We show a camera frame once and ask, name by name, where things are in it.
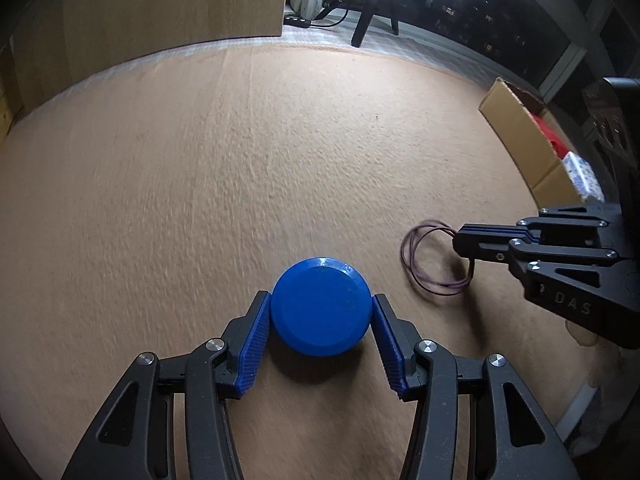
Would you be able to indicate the white dotted tissue pack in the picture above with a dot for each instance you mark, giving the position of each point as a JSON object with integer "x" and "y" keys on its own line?
{"x": 582, "y": 175}

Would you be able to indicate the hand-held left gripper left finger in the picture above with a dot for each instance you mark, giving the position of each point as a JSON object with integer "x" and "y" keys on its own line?
{"x": 252, "y": 345}

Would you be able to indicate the cardboard box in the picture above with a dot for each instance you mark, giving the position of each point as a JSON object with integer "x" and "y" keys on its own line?
{"x": 510, "y": 125}

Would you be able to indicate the large light wood panel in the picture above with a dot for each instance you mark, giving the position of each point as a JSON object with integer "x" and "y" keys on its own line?
{"x": 150, "y": 5}

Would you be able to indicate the black tripod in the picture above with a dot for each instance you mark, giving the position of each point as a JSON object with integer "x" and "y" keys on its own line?
{"x": 362, "y": 25}

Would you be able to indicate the person's right hand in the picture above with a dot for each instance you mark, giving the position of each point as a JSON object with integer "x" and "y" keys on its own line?
{"x": 580, "y": 332}

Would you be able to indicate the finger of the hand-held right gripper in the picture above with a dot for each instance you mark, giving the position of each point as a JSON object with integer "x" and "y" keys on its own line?
{"x": 495, "y": 227}
{"x": 485, "y": 247}

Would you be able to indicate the black power strip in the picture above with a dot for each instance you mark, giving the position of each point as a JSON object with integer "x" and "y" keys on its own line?
{"x": 297, "y": 20}

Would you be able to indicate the blue round tin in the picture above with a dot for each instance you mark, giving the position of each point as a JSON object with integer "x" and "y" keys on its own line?
{"x": 320, "y": 305}

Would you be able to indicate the red fabric pouch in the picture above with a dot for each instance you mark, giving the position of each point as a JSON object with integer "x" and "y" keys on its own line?
{"x": 550, "y": 132}

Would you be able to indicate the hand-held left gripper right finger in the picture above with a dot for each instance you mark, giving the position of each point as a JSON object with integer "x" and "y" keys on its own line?
{"x": 387, "y": 350}

